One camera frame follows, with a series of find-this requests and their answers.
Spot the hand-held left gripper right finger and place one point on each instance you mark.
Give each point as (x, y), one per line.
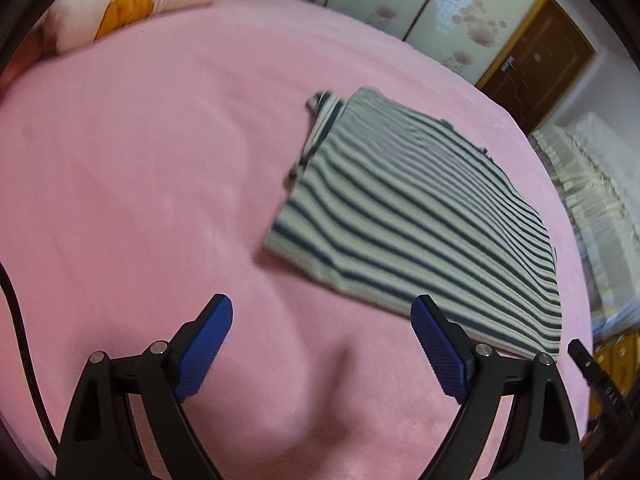
(442, 350)

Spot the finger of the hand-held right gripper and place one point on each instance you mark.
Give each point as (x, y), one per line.
(600, 380)

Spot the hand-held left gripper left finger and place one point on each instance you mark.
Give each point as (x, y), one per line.
(205, 350)

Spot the striped long-sleeve shirt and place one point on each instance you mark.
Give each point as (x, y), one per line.
(415, 220)

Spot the yellow box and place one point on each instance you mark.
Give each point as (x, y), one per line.
(617, 355)

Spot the pink bed sheet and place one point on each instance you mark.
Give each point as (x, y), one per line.
(150, 185)

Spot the brown wooden door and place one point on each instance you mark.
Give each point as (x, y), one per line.
(540, 65)

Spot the pink pillow with orange print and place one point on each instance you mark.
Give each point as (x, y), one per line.
(150, 0)

